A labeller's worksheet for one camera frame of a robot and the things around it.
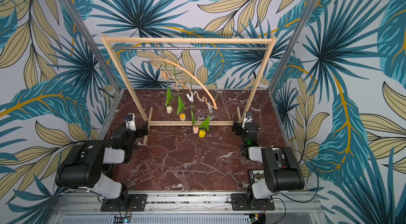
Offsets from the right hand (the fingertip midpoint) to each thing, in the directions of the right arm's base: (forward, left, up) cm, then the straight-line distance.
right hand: (244, 120), depth 93 cm
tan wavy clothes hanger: (+38, +38, -4) cm, 54 cm away
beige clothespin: (-1, +30, +23) cm, 38 cm away
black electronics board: (-29, -1, -8) cm, 30 cm away
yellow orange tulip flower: (+2, +36, +13) cm, 39 cm away
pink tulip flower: (-7, +29, +5) cm, 30 cm away
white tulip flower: (+5, +44, +7) cm, 45 cm away
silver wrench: (-33, +7, -8) cm, 35 cm away
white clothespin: (-8, +22, +23) cm, 33 cm away
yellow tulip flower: (-8, +23, +9) cm, 26 cm away
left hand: (+1, +62, 0) cm, 62 cm away
